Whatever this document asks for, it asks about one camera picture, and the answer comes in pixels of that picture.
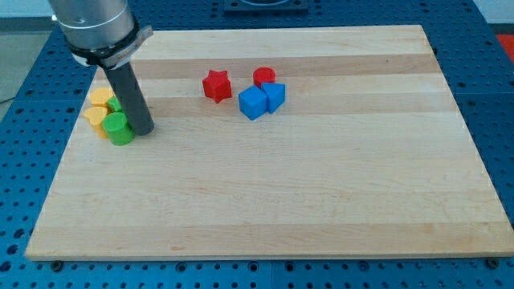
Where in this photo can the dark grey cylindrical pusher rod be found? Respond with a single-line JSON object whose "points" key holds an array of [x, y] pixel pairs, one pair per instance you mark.
{"points": [[128, 92]]}

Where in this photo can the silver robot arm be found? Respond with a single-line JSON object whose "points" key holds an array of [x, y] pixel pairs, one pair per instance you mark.
{"points": [[106, 34]]}

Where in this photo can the red star block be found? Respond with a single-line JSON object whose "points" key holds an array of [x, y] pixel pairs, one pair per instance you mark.
{"points": [[217, 86]]}

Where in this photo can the green block behind rod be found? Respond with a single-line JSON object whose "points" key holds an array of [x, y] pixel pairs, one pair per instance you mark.
{"points": [[114, 105]]}

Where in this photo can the green cylinder block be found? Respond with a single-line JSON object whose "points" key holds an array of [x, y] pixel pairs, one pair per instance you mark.
{"points": [[118, 129]]}

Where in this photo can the yellow pentagon block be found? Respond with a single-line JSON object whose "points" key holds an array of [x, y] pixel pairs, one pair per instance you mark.
{"points": [[100, 97]]}

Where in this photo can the yellow heart block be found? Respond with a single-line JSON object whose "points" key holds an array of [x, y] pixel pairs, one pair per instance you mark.
{"points": [[95, 117]]}

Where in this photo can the blue cube block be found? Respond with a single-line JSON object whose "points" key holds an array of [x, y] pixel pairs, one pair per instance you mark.
{"points": [[253, 102]]}

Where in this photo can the red cylinder block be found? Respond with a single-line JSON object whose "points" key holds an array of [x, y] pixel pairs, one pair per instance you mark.
{"points": [[263, 75]]}

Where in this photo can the blue triangular prism block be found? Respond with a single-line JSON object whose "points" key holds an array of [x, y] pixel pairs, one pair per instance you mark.
{"points": [[276, 93]]}

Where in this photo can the wooden board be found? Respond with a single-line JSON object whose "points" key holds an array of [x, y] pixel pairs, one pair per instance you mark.
{"points": [[368, 157]]}

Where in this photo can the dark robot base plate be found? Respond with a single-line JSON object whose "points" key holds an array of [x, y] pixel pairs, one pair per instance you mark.
{"points": [[236, 7]]}

